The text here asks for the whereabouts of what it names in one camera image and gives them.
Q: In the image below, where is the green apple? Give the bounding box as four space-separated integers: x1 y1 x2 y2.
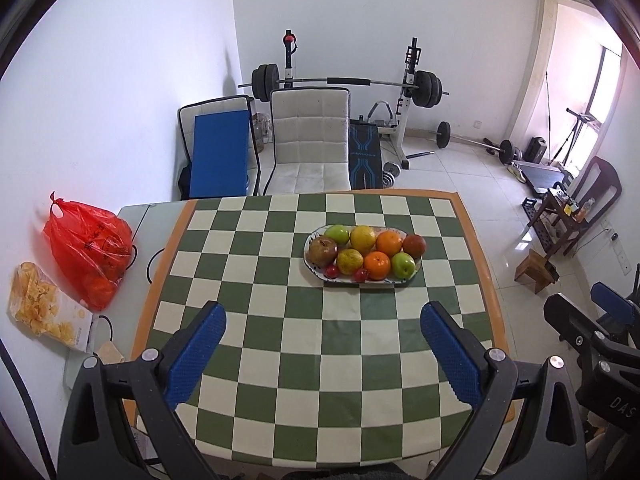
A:
390 252 416 281
324 224 350 246

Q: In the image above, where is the dark red round fruit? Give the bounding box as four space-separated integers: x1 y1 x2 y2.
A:
402 234 426 259

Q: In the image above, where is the orange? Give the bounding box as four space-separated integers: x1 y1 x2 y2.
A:
375 230 404 258
363 250 392 281

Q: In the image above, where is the yellow citrus fruit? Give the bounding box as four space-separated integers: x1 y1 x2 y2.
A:
336 248 363 275
349 226 376 255

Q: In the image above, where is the brownish red apple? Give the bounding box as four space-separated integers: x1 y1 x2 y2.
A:
306 236 338 268

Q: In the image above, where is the white folding side table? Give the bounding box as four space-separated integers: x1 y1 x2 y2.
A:
64 200 202 387

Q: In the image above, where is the small wooden stool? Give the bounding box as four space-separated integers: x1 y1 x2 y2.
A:
514 249 560 294

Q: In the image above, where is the red plastic bag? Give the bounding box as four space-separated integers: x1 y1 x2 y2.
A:
43 195 134 312

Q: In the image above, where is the green white checkered tablecloth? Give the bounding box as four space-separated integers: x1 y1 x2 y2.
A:
132 190 506 468

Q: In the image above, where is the floral oval ceramic plate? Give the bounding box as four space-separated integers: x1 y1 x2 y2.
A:
303 224 422 286

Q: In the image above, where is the dark wooden chair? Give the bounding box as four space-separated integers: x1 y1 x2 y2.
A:
525 156 623 260

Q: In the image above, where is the blue cushioned folding chair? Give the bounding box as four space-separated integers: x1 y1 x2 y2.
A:
178 94 262 200

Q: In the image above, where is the black speaker box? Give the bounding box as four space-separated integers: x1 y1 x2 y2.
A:
523 136 547 164

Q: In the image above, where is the barbell on floor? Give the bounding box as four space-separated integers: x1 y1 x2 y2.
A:
436 122 515 165

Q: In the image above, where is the black blue sit-up bench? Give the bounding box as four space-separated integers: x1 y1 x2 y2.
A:
348 120 383 190

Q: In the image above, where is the white weight bench rack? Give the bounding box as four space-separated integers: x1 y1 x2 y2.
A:
366 37 421 170

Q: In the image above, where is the black tripod stand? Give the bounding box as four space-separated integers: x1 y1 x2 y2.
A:
552 107 598 168

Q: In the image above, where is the white padded chair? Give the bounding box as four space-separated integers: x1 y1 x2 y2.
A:
265 87 350 195

